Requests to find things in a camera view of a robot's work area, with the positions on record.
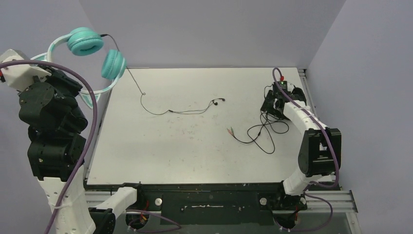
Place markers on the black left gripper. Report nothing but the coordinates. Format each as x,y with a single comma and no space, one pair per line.
58,76

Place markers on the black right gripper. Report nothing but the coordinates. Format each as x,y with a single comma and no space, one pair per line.
267,105

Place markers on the black over-ear headset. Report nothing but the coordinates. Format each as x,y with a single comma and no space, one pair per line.
274,98

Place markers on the teal cat ear headphones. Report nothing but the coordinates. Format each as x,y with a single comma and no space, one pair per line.
84,41

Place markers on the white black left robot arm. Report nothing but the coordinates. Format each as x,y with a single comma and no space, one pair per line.
57,159

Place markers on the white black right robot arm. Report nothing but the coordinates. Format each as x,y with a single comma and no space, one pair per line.
320,150

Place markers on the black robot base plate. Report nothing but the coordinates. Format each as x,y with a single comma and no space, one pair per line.
219,204

